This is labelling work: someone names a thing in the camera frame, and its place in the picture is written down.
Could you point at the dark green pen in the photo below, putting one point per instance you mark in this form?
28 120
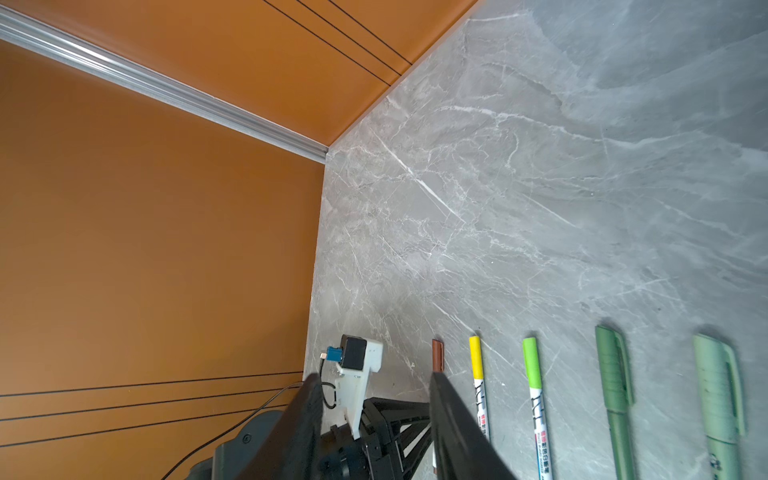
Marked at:
618 397

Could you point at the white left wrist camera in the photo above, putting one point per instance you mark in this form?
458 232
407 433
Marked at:
356 358

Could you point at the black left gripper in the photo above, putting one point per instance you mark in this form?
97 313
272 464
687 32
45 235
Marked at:
401 437

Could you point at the brown pen cap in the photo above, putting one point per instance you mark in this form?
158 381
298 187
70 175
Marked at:
438 355

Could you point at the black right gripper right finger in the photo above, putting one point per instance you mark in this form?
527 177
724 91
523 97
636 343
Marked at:
461 449

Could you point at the aluminium left corner post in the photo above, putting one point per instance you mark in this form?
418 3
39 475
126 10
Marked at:
43 39

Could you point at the light green pen black tip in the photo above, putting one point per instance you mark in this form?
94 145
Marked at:
722 404

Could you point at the white pen yellow tip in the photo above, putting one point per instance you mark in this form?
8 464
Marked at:
475 346

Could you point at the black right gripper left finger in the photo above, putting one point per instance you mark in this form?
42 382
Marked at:
291 451

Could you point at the white pen light green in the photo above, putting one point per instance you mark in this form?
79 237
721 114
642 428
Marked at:
541 437

